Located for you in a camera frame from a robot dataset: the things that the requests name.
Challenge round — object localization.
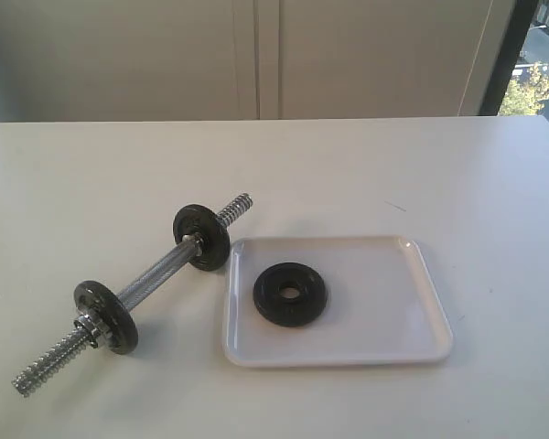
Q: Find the black weight plate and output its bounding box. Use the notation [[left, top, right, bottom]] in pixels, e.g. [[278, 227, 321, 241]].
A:
[[73, 280, 138, 355], [253, 262, 328, 327]]

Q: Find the chrome threaded dumbbell bar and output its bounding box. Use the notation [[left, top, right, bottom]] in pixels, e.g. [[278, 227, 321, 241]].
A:
[[12, 193, 253, 398]]

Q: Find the black weight plate far end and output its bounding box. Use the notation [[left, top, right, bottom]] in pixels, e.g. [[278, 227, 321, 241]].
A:
[[173, 204, 231, 272]]

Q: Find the white plastic tray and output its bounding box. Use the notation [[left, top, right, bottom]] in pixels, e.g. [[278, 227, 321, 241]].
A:
[[222, 235, 453, 368]]

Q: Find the chrome spinlock collar nut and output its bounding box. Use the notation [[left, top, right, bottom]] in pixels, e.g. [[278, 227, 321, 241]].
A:
[[74, 311, 112, 348]]

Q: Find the black window frame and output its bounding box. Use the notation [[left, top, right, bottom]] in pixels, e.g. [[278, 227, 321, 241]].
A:
[[478, 0, 539, 116]]

